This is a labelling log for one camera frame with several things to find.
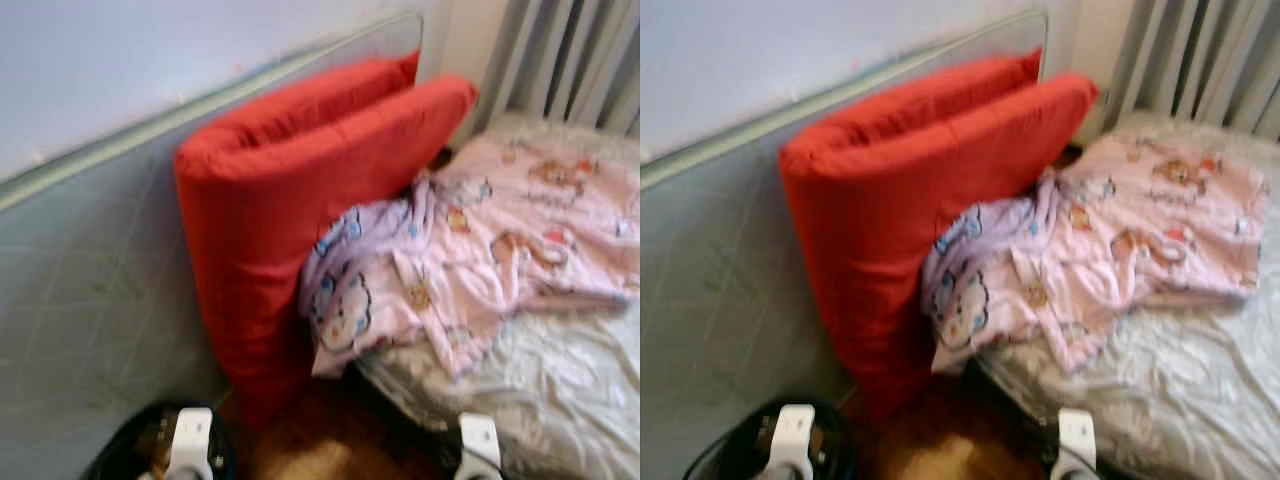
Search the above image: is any upright pale quilted mattress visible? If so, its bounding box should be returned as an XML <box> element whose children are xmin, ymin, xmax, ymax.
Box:
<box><xmin>0</xmin><ymin>10</ymin><xmax>427</xmax><ymax>480</ymax></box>
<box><xmin>640</xmin><ymin>8</ymin><xmax>1050</xmax><ymax>480</ymax></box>

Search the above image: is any pink cartoon blanket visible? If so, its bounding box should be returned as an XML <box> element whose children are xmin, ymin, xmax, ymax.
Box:
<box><xmin>297</xmin><ymin>134</ymin><xmax>641</xmax><ymax>382</ymax></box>
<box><xmin>919</xmin><ymin>129</ymin><xmax>1270</xmax><ymax>377</ymax></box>

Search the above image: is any bed with grey floral sheet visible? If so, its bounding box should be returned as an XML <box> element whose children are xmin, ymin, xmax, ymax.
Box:
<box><xmin>974</xmin><ymin>109</ymin><xmax>1280</xmax><ymax>480</ymax></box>
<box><xmin>349</xmin><ymin>110</ymin><xmax>641</xmax><ymax>480</ymax></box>

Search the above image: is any grey striped curtain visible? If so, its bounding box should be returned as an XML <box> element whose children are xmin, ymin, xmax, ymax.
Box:
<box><xmin>1104</xmin><ymin>0</ymin><xmax>1280</xmax><ymax>142</ymax></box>
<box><xmin>479</xmin><ymin>0</ymin><xmax>641</xmax><ymax>137</ymax></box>

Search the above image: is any black round bin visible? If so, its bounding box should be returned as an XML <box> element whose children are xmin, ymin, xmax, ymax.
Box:
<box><xmin>682</xmin><ymin>396</ymin><xmax>860</xmax><ymax>480</ymax></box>
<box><xmin>79</xmin><ymin>399</ymin><xmax>240</xmax><ymax>480</ymax></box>

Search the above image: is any red folded mattress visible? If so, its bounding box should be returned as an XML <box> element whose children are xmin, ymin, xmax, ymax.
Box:
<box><xmin>172</xmin><ymin>50</ymin><xmax>480</xmax><ymax>427</ymax></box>
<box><xmin>777</xmin><ymin>47</ymin><xmax>1100</xmax><ymax>422</ymax></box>

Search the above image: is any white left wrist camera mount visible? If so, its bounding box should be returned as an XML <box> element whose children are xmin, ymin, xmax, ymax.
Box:
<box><xmin>167</xmin><ymin>406</ymin><xmax>215</xmax><ymax>480</ymax></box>
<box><xmin>769</xmin><ymin>402</ymin><xmax>817</xmax><ymax>480</ymax></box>

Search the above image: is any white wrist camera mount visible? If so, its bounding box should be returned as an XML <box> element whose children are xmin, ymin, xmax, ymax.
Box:
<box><xmin>1057</xmin><ymin>407</ymin><xmax>1100</xmax><ymax>480</ymax></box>
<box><xmin>457</xmin><ymin>412</ymin><xmax>504</xmax><ymax>480</ymax></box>
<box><xmin>769</xmin><ymin>402</ymin><xmax>817</xmax><ymax>480</ymax></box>
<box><xmin>167</xmin><ymin>406</ymin><xmax>215</xmax><ymax>480</ymax></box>

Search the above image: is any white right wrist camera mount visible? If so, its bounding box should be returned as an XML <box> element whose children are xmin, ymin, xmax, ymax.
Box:
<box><xmin>457</xmin><ymin>412</ymin><xmax>504</xmax><ymax>480</ymax></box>
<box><xmin>1057</xmin><ymin>407</ymin><xmax>1100</xmax><ymax>480</ymax></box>

